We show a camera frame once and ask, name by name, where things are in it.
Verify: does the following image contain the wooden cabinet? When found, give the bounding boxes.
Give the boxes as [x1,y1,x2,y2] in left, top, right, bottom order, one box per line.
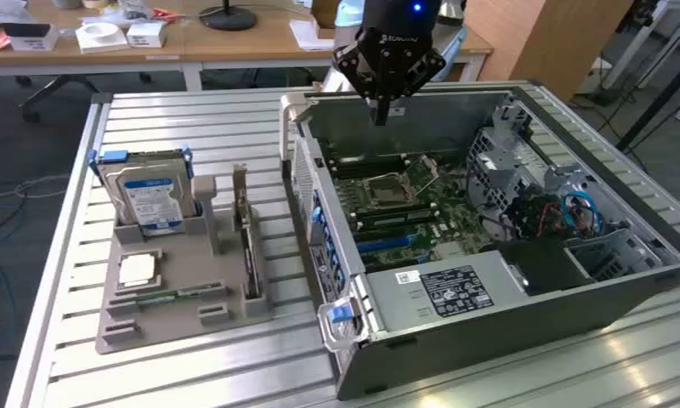
[463,0,636,103]

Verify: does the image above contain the green motherboard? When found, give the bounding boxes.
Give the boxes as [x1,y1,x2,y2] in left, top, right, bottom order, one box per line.
[316,139,492,273]

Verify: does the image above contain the white printed box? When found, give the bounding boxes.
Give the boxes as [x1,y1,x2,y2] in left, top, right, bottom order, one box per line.
[125,21,168,48]

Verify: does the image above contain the black office chair base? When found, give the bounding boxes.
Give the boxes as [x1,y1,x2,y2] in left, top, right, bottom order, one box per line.
[16,74,101,124]

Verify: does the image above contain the grey parts rack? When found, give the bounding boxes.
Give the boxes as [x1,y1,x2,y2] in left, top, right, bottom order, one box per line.
[95,175,275,356]

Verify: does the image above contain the plain silver disk bay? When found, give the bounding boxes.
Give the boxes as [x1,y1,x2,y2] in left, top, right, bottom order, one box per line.
[563,227,668,285]

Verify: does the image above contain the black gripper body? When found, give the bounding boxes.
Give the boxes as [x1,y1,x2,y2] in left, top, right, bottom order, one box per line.
[357,0,442,88]

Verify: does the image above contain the white box black lid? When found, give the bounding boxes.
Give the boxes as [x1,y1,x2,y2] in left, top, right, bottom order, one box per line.
[3,23,61,52]

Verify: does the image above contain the wooden desk white frame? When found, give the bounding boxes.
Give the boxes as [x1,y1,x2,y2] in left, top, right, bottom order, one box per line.
[0,0,495,93]

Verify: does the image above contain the white box round recess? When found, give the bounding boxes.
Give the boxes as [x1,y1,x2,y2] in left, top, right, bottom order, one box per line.
[75,23,131,55]

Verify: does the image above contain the black graphics card silver bracket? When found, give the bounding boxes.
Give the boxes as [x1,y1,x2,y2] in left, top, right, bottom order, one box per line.
[231,162,263,301]

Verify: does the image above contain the black grey PC case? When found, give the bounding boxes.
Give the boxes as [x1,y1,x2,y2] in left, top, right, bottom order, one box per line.
[279,80,680,401]

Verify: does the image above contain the blue floor cable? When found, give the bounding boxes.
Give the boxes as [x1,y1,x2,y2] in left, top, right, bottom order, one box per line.
[0,203,25,362]

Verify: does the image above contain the clear bag of parts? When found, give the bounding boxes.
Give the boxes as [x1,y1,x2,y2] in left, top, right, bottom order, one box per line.
[112,0,177,25]

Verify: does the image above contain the white floor box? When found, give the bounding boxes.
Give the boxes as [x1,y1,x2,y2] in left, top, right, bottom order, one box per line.
[576,57,614,99]

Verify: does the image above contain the grey power supply unit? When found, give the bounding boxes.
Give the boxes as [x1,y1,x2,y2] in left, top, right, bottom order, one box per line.
[364,250,534,336]

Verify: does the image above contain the black lamp base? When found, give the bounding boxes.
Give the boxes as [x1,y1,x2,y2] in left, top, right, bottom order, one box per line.
[197,0,260,31]

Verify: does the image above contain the brown cardboard box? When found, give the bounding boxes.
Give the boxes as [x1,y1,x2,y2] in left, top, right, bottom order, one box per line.
[309,0,347,30]

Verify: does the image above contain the white plastic bags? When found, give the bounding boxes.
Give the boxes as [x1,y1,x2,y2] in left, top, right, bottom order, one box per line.
[0,0,35,26]

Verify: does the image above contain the black wire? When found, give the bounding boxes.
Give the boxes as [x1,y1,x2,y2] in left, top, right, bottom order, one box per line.
[475,202,526,247]

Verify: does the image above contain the hard disk blue carrier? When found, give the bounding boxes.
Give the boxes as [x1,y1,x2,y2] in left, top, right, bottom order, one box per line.
[87,146,199,239]

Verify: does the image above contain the blue wire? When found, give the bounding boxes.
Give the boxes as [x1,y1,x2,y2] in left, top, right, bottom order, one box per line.
[563,190,606,239]

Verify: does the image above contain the RAM slot white clips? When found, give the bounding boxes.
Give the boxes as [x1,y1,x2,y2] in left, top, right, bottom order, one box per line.
[331,162,407,172]
[356,218,442,230]
[323,148,402,159]
[351,207,436,218]

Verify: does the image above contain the perforated silver disk bay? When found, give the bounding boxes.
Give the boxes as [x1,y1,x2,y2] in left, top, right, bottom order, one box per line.
[464,125,558,213]

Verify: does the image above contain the silver CPU chip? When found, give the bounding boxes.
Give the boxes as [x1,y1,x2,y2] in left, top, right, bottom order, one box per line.
[117,254,161,286]

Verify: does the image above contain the white booklet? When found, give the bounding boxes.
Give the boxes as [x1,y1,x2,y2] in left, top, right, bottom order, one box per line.
[289,19,336,51]

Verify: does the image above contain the white desk leg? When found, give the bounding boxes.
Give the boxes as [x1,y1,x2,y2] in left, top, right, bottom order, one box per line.
[600,0,679,88]

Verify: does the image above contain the CPU socket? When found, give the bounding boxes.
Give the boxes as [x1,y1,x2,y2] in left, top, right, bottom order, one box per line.
[361,175,416,206]

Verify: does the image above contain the green RAM stick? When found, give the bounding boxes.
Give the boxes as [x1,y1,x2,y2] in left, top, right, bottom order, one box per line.
[112,285,225,305]

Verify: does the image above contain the black stand pole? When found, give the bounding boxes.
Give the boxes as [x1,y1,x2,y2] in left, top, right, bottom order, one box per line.
[615,42,680,154]

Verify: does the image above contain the red wire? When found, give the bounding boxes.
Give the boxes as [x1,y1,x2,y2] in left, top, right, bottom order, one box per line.
[535,201,566,238]

